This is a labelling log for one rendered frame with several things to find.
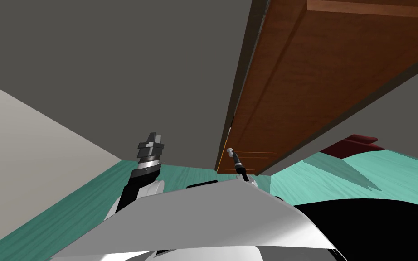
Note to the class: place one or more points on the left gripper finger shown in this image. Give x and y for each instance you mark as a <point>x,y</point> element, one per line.
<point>159,140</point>
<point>151,138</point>

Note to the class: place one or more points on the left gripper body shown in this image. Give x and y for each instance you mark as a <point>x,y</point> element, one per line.
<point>151,151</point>

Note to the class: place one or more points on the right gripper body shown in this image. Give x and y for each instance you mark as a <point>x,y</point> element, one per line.
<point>236,158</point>

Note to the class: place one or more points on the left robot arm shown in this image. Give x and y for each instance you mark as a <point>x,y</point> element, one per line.
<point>135,185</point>

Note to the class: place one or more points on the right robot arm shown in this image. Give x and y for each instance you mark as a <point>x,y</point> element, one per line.
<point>368,232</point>

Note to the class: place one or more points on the pale grey door knob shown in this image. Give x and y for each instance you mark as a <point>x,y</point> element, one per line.
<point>229,150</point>

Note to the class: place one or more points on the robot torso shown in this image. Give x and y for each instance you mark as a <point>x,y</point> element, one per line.
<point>209,221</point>

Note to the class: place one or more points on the dark red furniture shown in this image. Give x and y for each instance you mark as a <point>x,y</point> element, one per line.
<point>350,145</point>

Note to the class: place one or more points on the brown wooden door leaf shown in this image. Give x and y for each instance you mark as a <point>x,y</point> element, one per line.
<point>321,72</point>

